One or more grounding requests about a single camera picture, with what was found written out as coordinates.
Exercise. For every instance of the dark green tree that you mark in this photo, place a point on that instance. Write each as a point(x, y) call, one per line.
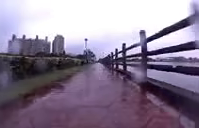
point(91, 55)

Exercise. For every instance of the lamp pole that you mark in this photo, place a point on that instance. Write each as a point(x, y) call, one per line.
point(86, 50)

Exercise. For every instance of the red paved path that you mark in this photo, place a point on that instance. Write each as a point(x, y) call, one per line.
point(97, 100)

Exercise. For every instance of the grey tower building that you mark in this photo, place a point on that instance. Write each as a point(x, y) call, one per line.
point(58, 45)

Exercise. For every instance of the green hedge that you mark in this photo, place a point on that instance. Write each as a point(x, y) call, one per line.
point(37, 65)

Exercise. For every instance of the grass strip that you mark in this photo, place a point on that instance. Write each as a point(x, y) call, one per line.
point(30, 85)

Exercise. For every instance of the wide grey building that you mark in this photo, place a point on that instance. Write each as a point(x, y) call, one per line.
point(28, 46)

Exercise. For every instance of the grey water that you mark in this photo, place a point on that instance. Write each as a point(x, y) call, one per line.
point(177, 78)

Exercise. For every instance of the dark wooden rail fence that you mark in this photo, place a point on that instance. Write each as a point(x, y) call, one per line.
point(143, 50)

